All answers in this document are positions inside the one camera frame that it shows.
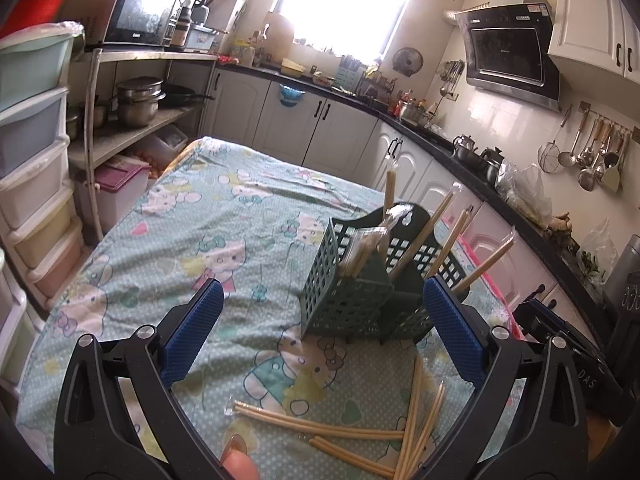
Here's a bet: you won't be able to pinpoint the steel ladle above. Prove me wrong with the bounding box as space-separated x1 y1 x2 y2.
557 115 586 167

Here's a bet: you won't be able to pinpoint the pale green spatula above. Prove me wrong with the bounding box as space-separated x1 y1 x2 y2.
600 132 626 193

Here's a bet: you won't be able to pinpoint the hanging utensil cluster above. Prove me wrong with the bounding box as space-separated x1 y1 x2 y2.
440 60 466 101

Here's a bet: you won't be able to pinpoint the black kitchen countertop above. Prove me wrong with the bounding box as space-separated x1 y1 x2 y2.
217 60 616 321

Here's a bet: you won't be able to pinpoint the white base cabinet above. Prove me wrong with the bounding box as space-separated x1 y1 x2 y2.
200 67 381 181

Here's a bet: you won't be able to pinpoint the large steel pot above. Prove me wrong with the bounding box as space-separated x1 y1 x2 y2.
119 99 162 128

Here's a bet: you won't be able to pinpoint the plastic bag of greens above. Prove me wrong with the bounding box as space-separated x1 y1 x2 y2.
577 219 621 281

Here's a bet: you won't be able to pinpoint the bright window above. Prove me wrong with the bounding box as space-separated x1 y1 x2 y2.
272 0 418 61

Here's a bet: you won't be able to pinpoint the wrapped chopsticks in basket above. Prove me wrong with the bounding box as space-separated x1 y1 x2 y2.
352 120 606 341

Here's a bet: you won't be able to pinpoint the wall utensil rail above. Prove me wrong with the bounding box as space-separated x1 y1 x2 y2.
577 101 640 141

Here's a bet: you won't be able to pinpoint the white wall cabinet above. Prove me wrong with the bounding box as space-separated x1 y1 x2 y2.
547 0 640 86

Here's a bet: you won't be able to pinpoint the plastic-wrapped chopstick pack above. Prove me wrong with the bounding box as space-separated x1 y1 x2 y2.
342 227 390 278

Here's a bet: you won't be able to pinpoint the beige cutting board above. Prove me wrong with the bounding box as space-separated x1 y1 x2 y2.
262 11 293 61

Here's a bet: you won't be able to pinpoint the cartoon cat printed blanket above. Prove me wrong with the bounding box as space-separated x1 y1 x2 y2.
15 136 526 480

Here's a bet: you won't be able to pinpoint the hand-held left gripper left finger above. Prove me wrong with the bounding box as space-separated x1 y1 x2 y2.
54 277 226 480

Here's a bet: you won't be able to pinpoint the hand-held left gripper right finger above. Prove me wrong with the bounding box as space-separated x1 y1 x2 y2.
422 275 588 480

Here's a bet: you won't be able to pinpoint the small grey fan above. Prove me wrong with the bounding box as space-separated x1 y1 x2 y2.
391 47 425 78

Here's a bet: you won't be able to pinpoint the black frying pan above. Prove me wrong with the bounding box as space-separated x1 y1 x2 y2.
161 84 216 108

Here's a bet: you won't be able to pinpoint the white plastic drawer unit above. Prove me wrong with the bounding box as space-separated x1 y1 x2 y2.
0 250 43 401

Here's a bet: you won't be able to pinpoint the tray of brown eggs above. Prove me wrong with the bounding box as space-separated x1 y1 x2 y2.
127 152 166 178

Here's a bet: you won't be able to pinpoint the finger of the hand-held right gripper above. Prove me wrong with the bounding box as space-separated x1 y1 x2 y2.
512 299 626 411

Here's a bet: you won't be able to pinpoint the pastel plastic drawer tower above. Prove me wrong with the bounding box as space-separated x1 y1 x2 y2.
0 22 86 306

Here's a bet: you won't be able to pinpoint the black microwave oven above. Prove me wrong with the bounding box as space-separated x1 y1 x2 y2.
80 0 183 48

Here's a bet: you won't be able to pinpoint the grey-blue plastic bin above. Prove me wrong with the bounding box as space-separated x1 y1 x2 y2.
186 25 221 53

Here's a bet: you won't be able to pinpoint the metal shelf rack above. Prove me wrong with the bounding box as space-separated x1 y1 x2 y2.
67 47 218 246

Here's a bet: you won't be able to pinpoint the red plastic basket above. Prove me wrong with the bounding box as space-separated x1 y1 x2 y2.
0 0 71 38

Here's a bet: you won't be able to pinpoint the wire mesh strainer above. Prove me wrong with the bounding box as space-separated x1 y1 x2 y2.
537 105 573 173

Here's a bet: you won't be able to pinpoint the blue hanging basket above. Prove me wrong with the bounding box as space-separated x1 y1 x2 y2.
279 84 307 108

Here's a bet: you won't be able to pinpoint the clear plastic storage box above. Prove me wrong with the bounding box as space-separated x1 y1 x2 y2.
147 127 188 161

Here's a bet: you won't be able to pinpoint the pile of chopsticks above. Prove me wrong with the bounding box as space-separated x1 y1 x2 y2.
232 355 447 480

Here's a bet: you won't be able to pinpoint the clear plastic bag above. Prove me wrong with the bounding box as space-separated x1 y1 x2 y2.
495 160 553 228

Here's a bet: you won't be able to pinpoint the steel cooking pot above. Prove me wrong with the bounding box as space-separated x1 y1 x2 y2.
400 102 436 126

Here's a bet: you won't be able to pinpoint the row of hanging steel utensils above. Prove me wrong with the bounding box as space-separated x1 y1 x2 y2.
575 117 628 192

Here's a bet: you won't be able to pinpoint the pink-lidded storage container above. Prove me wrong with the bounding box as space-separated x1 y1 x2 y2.
75 157 151 233

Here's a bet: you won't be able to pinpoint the steel kettle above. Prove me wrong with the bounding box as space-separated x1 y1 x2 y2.
480 146 506 183
452 134 478 163

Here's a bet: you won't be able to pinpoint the bamboo chopstick pair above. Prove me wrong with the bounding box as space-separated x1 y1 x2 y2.
451 232 517 296
424 209 473 281
389 184 460 281
382 170 397 223

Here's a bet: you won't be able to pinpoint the green plastic utensil basket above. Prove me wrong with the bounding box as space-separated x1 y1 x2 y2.
300 202 471 343

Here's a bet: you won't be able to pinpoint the cluster of condiment bottles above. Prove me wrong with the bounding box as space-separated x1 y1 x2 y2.
390 89 431 116

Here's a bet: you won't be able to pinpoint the teal knife holder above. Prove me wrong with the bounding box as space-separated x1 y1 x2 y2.
337 55 363 92

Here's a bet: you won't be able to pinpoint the ginger root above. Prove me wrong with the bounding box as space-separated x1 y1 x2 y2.
545 212 576 248

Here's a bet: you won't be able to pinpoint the dish rack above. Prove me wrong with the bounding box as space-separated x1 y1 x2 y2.
355 67 398 101

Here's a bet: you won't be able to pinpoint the grey canister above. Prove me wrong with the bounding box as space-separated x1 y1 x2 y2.
602 237 640 313

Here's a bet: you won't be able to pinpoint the small steel pot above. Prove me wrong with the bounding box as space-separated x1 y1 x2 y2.
67 105 108 138

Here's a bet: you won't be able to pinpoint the black range hood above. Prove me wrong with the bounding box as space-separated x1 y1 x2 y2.
455 0 563 111

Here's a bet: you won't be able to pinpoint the person's left hand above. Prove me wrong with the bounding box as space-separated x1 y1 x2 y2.
221 437 261 480

